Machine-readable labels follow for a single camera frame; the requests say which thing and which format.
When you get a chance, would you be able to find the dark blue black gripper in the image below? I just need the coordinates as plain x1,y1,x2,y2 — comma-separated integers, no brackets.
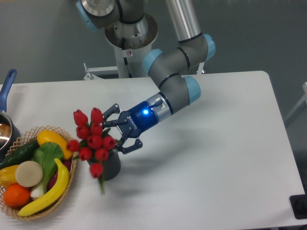
102,101,158,154

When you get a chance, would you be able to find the red tulip bouquet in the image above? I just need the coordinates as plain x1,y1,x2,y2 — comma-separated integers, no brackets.
67,107,119,193

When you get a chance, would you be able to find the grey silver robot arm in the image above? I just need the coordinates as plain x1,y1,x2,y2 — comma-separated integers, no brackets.
76,0,215,154

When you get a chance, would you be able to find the dark grey ribbed vase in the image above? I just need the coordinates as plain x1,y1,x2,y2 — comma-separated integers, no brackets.
87,150,121,183

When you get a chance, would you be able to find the purple red vegetable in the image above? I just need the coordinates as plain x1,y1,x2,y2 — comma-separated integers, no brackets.
48,160,71,190

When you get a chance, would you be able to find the yellow lemon squash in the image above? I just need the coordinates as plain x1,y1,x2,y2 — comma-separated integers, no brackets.
37,129,72,160

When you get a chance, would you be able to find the yellow banana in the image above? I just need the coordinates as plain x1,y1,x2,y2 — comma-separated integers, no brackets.
18,158,70,217

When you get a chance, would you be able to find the green bok choy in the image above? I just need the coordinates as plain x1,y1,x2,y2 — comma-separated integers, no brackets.
31,142,63,199

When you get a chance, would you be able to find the green cucumber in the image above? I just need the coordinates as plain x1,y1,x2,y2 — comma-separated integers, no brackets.
0,139,39,169

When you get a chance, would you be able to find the beige round slice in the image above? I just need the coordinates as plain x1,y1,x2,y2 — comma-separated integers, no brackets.
15,161,43,187

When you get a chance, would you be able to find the yellow bell pepper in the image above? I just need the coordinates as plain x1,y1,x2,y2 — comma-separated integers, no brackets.
0,165,19,187

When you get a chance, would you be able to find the orange fruit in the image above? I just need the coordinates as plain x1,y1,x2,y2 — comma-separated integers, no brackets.
3,184,30,207

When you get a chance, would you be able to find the black device at table edge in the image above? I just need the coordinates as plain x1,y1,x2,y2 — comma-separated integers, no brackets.
289,194,307,219

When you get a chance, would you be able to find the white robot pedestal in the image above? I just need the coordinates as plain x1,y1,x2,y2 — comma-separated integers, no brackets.
83,13,206,81

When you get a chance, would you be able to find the blue handled saucepan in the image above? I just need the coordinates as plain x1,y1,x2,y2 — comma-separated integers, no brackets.
0,69,21,162

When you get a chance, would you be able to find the white frame at right edge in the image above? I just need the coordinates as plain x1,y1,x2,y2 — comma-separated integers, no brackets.
284,82,307,127

